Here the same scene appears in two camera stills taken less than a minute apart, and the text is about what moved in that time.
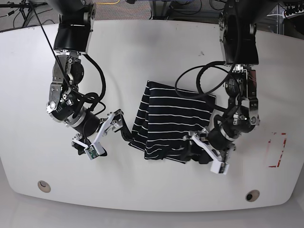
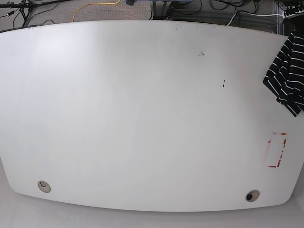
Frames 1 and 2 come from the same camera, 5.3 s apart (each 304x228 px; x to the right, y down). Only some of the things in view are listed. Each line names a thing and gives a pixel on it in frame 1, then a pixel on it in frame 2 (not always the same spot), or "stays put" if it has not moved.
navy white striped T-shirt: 166,116 to 285,78
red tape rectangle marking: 278,162 stays put
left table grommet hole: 44,186 stays put
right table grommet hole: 252,195 stays put
